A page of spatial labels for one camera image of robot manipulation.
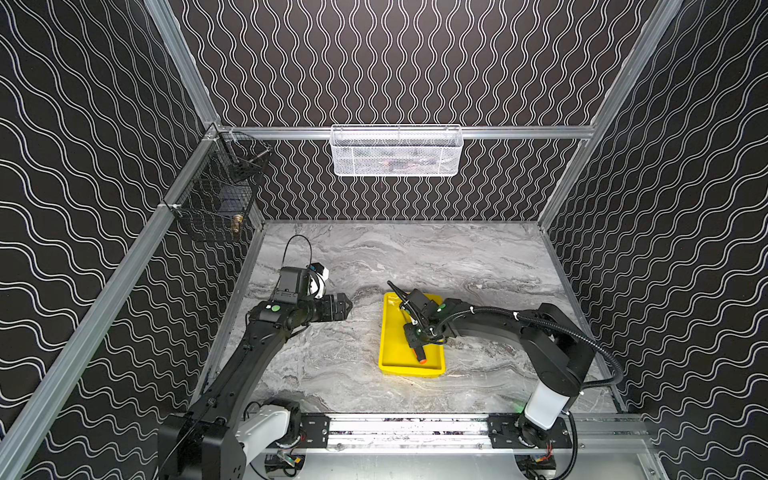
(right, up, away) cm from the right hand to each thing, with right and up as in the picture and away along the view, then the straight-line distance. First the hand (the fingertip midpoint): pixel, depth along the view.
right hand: (414, 338), depth 90 cm
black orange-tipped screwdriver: (+1, -3, -6) cm, 7 cm away
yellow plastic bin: (-5, -4, -4) cm, 8 cm away
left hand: (-19, +12, -10) cm, 25 cm away
